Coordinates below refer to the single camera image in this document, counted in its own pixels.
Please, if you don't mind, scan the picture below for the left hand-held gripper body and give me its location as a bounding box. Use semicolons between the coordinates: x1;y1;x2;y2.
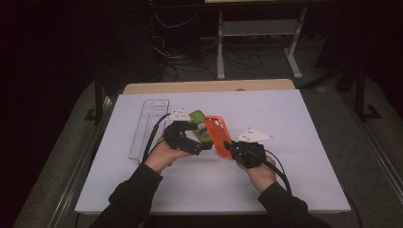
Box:
163;108;202;156

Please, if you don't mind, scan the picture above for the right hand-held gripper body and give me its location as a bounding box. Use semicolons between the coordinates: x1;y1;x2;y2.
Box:
229;127;276;169

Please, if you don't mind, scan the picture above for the green cartoon phone case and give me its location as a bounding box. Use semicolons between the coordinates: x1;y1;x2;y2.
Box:
188;109;214;146

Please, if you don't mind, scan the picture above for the orange phone case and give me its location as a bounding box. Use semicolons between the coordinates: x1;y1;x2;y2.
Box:
203;115;236;160

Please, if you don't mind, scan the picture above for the clear plastic tray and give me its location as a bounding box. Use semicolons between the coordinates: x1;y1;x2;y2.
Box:
127;99;170;164

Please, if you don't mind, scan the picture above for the person's left hand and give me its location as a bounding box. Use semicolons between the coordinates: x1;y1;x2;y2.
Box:
144;136;186;175

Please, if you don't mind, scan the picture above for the person's right hand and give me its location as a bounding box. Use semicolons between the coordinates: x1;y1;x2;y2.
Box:
237;155;278;194

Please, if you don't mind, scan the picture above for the light wooden table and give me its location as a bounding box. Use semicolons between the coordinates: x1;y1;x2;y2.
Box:
122;78;297;95

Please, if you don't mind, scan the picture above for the black metal stand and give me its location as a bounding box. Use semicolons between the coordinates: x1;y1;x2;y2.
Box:
84;74;112;125
354;61;382;123

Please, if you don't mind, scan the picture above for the left hand-held gripper cable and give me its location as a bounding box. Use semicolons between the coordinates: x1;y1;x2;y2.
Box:
142;113;172;164

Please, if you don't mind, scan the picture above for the hand-held gripper cable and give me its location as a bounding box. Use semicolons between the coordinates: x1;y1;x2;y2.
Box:
142;113;172;164
250;147;293;195

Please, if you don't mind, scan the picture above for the right hand-held gripper cable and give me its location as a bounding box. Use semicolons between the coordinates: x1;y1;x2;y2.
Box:
250;147;293;195

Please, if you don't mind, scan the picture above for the tangle of floor cables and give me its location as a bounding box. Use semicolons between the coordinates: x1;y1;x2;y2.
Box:
151;10;264;82

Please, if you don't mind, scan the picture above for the white metal desk frame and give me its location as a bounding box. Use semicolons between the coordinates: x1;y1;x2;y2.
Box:
217;7;309;80

